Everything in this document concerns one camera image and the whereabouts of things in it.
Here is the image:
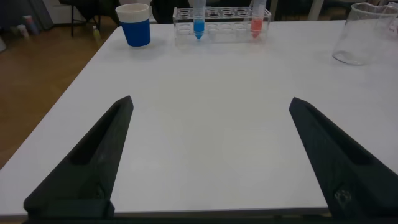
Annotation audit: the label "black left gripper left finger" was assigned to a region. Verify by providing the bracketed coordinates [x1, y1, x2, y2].
[23, 95, 134, 220]

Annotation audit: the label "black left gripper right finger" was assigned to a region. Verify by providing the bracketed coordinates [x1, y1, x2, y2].
[289, 96, 398, 220]

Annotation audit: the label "blue pigment test tube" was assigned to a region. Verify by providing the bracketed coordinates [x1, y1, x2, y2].
[193, 0, 206, 40]

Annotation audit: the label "clear glass beaker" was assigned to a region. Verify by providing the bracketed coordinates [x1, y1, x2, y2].
[331, 2, 398, 66]

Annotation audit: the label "red pigment test tube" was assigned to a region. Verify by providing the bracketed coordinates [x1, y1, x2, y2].
[250, 0, 267, 39]

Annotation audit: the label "clear plastic tube rack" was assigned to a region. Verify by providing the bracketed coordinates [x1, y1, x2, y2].
[172, 6, 272, 45]

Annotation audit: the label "blue and white paper cup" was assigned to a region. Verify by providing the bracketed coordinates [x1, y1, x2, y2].
[115, 3, 152, 48]

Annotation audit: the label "small white paper cup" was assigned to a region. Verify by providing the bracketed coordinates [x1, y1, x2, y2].
[17, 24, 30, 39]

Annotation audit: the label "purple stacked cups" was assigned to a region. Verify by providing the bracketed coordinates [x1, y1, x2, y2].
[22, 14, 40, 35]

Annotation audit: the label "white drawer cabinet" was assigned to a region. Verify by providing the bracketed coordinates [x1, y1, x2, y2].
[43, 0, 94, 25]

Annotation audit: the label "white desk with organiser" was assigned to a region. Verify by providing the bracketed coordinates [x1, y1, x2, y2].
[306, 0, 325, 22]

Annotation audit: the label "tall grey cabinet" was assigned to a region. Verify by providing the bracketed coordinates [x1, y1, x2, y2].
[0, 0, 54, 32]

